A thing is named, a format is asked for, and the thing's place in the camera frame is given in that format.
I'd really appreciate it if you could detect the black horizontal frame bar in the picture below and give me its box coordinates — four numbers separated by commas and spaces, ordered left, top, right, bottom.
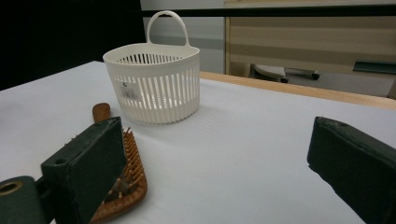
139, 4, 396, 18

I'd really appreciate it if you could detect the grey desk drawer handle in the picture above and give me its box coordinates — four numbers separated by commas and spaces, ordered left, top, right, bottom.
353, 60, 396, 75

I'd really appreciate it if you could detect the wooden table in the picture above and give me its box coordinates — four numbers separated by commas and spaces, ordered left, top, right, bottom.
199, 70, 396, 112

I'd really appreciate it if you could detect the dark curtain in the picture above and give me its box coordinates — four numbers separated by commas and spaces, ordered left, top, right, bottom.
0, 0, 148, 91

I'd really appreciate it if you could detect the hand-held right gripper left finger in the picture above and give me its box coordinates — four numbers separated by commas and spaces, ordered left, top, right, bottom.
40, 117, 128, 224

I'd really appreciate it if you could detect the wooden hairbrush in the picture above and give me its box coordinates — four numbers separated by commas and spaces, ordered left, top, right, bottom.
90, 102, 149, 224

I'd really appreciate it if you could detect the white plastic slotted basket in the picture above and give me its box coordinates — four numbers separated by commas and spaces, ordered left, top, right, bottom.
102, 9, 201, 125

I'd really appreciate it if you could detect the light wooden desk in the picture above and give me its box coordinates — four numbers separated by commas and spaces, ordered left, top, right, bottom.
223, 0, 396, 101

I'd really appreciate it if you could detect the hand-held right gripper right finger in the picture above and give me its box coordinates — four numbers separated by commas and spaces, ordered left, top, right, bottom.
306, 116, 396, 224

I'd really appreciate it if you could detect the white cabinet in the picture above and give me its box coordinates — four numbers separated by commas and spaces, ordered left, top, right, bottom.
139, 0, 226, 75

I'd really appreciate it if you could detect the office chair base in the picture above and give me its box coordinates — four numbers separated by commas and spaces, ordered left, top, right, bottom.
250, 63, 321, 84

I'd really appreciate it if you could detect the white table sheet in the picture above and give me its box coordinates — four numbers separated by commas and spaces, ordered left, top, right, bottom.
0, 60, 396, 224

